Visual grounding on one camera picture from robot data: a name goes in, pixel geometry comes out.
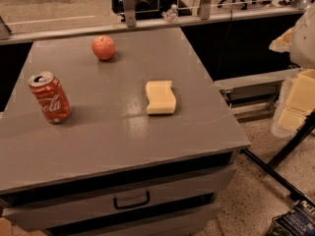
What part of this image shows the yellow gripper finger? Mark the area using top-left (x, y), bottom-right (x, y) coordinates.
top-left (269, 29), bottom-right (292, 53)
top-left (271, 69), bottom-right (315, 138)

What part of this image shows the yellow sponge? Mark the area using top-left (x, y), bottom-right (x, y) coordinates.
top-left (146, 81), bottom-right (176, 115)

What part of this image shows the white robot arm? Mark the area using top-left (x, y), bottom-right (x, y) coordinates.
top-left (269, 7), bottom-right (315, 138)

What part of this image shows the red apple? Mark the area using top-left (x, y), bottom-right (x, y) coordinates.
top-left (92, 35), bottom-right (116, 61)

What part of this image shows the grey side shelf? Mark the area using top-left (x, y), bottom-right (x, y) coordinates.
top-left (214, 68), bottom-right (300, 101)

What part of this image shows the black tripod stand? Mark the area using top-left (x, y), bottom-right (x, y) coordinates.
top-left (240, 110), bottom-right (315, 204)

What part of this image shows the clear plastic water bottle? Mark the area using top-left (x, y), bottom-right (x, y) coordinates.
top-left (162, 4), bottom-right (178, 22)

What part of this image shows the dark printed bag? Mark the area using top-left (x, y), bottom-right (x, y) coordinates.
top-left (266, 200), bottom-right (315, 236)

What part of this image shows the grey drawer cabinet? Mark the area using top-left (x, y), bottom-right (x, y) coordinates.
top-left (0, 29), bottom-right (249, 236)

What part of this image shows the red Coca-Cola can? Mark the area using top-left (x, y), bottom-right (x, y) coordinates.
top-left (29, 71), bottom-right (72, 124)

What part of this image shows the grey metal rail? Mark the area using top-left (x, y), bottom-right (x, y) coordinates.
top-left (0, 0), bottom-right (312, 45)

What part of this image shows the black drawer handle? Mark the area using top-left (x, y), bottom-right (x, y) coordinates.
top-left (113, 191), bottom-right (151, 210)

